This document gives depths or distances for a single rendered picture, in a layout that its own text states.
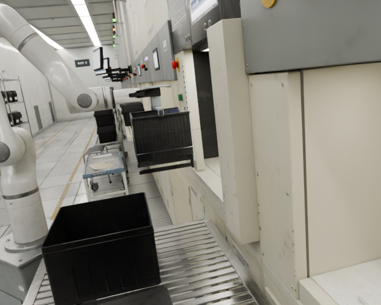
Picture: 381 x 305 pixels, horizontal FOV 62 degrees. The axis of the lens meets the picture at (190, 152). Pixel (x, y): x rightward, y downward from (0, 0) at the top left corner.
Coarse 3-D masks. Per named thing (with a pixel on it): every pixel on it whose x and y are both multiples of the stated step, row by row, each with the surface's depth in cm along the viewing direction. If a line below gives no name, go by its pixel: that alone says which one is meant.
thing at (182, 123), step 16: (144, 112) 131; (160, 112) 111; (144, 128) 112; (160, 128) 113; (176, 128) 114; (144, 144) 113; (160, 144) 114; (176, 144) 116; (144, 160) 114; (160, 160) 118; (176, 160) 120; (192, 160) 120
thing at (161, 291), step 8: (160, 288) 68; (128, 296) 67; (136, 296) 67; (144, 296) 66; (152, 296) 66; (160, 296) 66; (168, 296) 66; (96, 304) 66; (104, 304) 65; (112, 304) 65; (120, 304) 65; (128, 304) 64; (136, 304) 64; (144, 304) 64; (152, 304) 64; (160, 304) 63; (168, 304) 63
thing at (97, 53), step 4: (100, 48) 397; (96, 52) 414; (100, 52) 398; (96, 56) 415; (100, 56) 399; (96, 60) 417; (100, 60) 399; (96, 64) 418; (100, 64) 400; (96, 68) 420; (100, 68) 401; (116, 68) 419; (120, 68) 419; (124, 68) 424; (128, 68) 429; (120, 72) 419
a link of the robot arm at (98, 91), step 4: (92, 88) 114; (96, 88) 114; (100, 88) 114; (96, 92) 113; (100, 92) 113; (100, 96) 113; (100, 100) 113; (104, 100) 113; (68, 104) 111; (100, 104) 114; (104, 104) 114; (68, 108) 112; (72, 108) 112; (76, 108) 112; (96, 108) 114; (100, 108) 115; (104, 108) 116; (72, 112) 113; (76, 112) 114; (80, 112) 114; (84, 112) 115
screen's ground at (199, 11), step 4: (192, 0) 105; (208, 0) 89; (212, 0) 86; (216, 0) 83; (204, 4) 93; (208, 4) 90; (212, 4) 86; (200, 8) 98; (204, 8) 94; (208, 8) 90; (196, 12) 103; (200, 12) 98; (192, 16) 108; (196, 16) 104; (192, 20) 109
